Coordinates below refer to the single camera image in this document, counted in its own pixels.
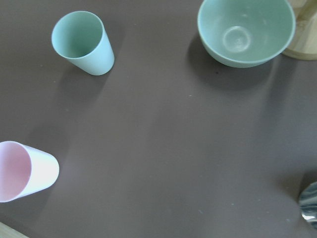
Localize pink plastic cup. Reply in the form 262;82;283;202
0;141;59;203

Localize green plastic cup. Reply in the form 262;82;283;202
51;11;114;76

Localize green ceramic bowl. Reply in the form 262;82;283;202
197;0;296;68

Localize round wooden stand base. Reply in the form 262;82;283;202
283;0;317;60

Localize steel metal scoop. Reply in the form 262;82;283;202
298;182;317;229

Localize bamboo cutting board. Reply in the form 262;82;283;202
0;223;29;238

